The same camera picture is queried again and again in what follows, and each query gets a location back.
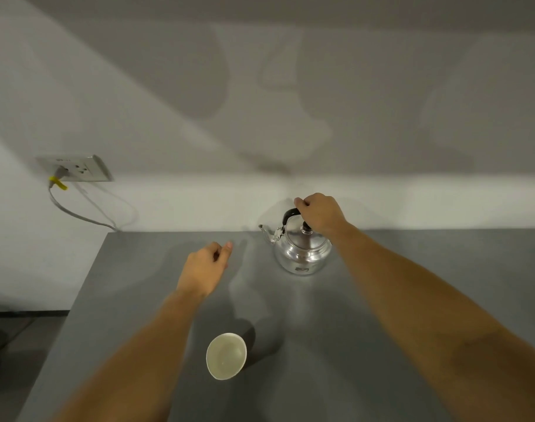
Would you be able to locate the white wall socket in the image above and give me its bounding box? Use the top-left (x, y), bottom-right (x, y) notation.
top-left (35, 154), bottom-right (114, 183)

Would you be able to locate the person's right hand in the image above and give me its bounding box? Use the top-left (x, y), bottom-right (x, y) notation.
top-left (294, 193), bottom-right (350, 240)

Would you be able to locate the person's right forearm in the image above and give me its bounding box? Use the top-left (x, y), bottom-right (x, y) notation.
top-left (331, 223), bottom-right (535, 422)

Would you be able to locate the person's left hand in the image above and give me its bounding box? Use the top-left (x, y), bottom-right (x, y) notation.
top-left (176, 241), bottom-right (234, 300)

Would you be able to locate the silver metal kettle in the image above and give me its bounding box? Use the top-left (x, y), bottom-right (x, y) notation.
top-left (259, 208), bottom-right (333, 276)

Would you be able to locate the person's left forearm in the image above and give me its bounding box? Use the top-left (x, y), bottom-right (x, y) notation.
top-left (52, 289), bottom-right (206, 422)

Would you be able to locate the grey plug with yellow tag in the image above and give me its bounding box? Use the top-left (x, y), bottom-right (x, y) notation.
top-left (49, 167), bottom-right (69, 191)

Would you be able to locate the grey power cable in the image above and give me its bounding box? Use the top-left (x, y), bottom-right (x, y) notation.
top-left (48, 184), bottom-right (121, 232)

